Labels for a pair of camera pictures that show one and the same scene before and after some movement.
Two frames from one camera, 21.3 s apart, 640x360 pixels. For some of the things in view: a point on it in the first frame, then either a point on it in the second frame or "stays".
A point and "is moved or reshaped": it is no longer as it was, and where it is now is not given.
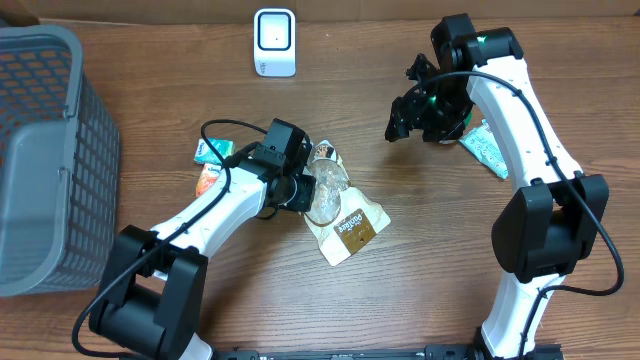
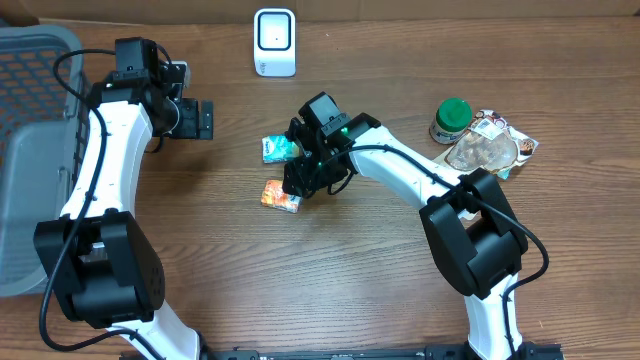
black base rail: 551,351 stays
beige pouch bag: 345,216 → 489,145
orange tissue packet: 207,178 is moved or reshaped
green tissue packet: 204,153 is moved or reshaped
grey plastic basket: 60,159 stays
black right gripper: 410,116 → 303,171
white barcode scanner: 275,43 stays
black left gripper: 303,201 → 191,128
